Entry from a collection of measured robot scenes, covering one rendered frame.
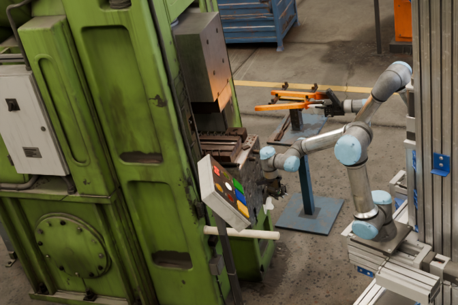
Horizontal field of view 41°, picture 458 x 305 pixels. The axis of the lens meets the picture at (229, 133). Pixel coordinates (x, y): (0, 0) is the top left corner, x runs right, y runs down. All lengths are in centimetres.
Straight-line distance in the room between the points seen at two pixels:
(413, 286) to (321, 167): 224
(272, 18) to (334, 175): 269
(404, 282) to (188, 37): 159
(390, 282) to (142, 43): 163
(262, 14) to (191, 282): 398
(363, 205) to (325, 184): 205
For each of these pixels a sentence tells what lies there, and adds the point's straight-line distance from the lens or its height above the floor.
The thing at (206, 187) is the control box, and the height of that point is 118.
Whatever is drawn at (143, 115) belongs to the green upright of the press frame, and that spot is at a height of 140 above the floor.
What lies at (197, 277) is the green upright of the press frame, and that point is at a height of 29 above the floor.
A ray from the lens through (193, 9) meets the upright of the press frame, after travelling 360.
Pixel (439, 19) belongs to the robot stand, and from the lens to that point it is 257.
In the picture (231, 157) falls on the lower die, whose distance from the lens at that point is 359.
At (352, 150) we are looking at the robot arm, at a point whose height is 142.
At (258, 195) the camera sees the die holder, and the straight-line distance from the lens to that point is 390.
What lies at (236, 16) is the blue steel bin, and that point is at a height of 43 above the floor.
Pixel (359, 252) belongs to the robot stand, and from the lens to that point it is 323.
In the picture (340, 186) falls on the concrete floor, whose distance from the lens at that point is 484.
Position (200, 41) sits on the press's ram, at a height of 172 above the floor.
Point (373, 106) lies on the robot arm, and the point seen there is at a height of 123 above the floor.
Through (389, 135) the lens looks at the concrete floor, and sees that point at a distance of 540.
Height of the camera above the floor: 288
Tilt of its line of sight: 30 degrees down
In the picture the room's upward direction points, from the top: 12 degrees counter-clockwise
